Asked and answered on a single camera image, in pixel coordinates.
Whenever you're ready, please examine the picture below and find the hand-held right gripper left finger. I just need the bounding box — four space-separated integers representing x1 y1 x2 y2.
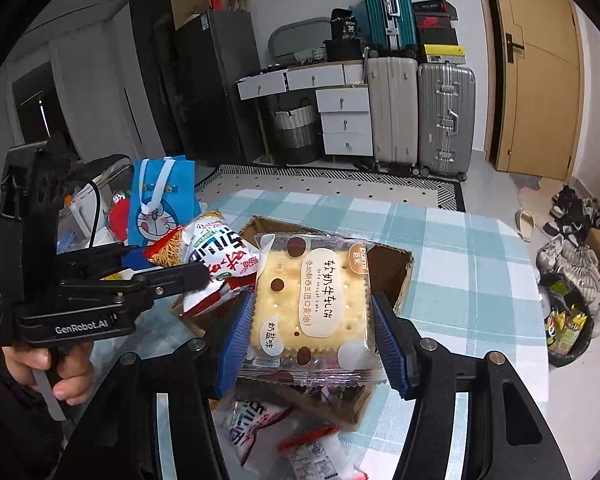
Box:
67 290 257 480

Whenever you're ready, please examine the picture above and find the black refrigerator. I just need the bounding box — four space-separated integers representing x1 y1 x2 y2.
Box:
175 10 263 166

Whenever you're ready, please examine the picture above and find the black trash bin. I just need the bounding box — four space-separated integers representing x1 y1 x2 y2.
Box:
540 272 597 368

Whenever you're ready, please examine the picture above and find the blue cartoon gift bag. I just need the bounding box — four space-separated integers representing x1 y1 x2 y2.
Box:
127 156 201 248

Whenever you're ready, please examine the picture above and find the yellow black box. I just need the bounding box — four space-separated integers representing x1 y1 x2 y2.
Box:
422 44 467 65

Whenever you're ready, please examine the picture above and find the patterned rug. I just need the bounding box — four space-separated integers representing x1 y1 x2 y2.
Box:
195 162 466 213

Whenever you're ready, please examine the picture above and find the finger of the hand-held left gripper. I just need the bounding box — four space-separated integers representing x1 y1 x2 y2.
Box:
55 261 212 307
56 242 153 281

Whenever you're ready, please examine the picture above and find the white suitcase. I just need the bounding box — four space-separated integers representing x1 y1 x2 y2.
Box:
365 56 420 173

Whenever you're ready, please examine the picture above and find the wooden door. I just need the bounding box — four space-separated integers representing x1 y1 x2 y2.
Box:
485 0 583 181

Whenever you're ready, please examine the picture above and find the white red-edged snack packet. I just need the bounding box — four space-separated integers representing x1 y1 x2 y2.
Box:
277 425 358 480

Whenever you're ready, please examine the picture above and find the black cable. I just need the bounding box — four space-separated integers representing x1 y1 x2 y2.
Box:
82 157 131 250

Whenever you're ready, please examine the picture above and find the grey wicker basket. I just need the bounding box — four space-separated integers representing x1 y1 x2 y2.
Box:
270 100 321 165

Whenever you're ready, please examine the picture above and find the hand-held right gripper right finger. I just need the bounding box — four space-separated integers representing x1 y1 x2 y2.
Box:
370 291 573 480

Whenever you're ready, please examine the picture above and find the silver suitcase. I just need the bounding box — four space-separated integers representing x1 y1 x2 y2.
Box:
417 62 477 181

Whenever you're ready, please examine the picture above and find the teal suitcase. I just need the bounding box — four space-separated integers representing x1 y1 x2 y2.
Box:
359 0 415 53

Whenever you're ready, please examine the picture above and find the black red shoe box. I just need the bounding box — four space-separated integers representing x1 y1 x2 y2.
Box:
412 1 458 16

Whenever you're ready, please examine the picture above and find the cream cracker packet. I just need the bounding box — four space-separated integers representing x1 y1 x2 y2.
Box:
237 230 386 386

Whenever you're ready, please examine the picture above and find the beige slipper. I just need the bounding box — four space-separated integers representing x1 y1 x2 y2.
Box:
515 210 537 243

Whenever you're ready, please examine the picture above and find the pile of shoes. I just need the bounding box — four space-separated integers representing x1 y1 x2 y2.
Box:
535 185 600 336

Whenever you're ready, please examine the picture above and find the grey plastic tub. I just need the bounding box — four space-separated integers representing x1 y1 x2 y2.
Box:
269 16 333 61

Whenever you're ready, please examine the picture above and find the brown cardboard box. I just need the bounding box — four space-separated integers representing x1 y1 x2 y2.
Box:
167 215 416 431

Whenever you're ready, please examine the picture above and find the white drawer cabinet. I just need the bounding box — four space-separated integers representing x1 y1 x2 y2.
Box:
236 62 376 158

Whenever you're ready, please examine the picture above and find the white noodle snack bag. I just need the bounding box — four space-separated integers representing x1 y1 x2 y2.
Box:
147 210 261 318
215 400 293 471

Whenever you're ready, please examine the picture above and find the person's left forearm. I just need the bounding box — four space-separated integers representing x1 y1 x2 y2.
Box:
0 345 76 480

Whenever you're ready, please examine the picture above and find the person's left hand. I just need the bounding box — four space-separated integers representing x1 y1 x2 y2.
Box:
2 342 96 401

